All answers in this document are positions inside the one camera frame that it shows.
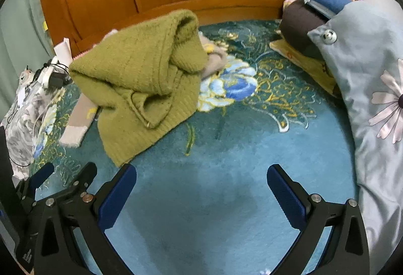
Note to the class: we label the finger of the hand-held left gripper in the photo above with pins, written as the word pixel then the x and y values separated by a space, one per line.
pixel 42 176
pixel 83 176

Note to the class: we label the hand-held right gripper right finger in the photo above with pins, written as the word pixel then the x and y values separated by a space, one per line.
pixel 283 196

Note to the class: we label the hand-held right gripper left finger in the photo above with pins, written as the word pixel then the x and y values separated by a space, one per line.
pixel 116 196

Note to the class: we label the green knitted sweater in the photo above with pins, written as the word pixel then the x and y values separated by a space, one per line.
pixel 132 73

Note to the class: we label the beige garment with yellow print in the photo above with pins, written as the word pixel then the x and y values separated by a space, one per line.
pixel 75 127

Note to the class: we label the grey white patterned cloth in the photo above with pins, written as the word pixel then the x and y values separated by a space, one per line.
pixel 22 117

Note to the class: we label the white power strip with plugs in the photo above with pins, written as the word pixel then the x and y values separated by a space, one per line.
pixel 50 73

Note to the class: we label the pink fabric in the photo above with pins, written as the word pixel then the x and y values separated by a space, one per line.
pixel 83 54

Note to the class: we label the white paper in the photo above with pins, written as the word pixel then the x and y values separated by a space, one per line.
pixel 63 48

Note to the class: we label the light blue daisy duvet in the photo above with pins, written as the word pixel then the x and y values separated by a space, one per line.
pixel 371 58

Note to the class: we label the brown pillow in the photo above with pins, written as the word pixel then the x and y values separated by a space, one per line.
pixel 299 23

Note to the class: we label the blue cloth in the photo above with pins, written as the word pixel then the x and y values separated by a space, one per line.
pixel 327 1

